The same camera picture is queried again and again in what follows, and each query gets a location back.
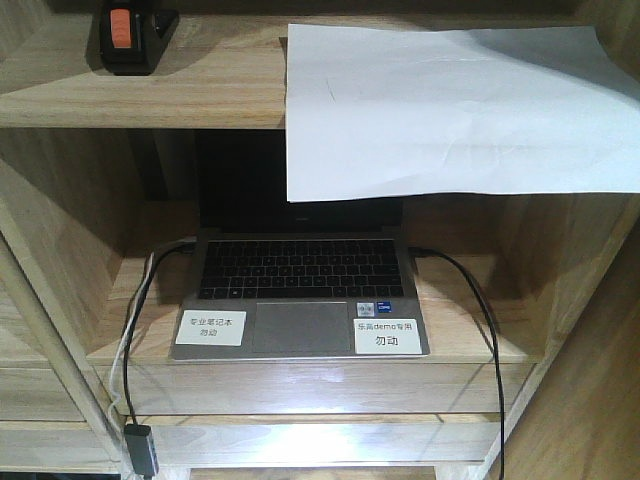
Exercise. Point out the white label sticker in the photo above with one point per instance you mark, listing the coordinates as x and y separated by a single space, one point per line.
387 337
211 327

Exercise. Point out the white label sticker left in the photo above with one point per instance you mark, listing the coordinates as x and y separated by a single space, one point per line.
211 327

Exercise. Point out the grey open laptop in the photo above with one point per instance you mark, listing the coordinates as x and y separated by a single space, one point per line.
302 272

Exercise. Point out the grey usb hub adapter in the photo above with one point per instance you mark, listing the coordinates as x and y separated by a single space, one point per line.
141 449

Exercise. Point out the black stapler with orange label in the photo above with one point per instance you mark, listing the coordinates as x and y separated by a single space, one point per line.
129 38

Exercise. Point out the white paper sheet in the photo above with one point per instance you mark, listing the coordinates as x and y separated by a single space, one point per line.
378 113

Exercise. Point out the white label sticker right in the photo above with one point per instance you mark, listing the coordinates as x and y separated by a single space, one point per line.
387 337

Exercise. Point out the light wooden shelf unit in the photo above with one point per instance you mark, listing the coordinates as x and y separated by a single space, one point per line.
82 155

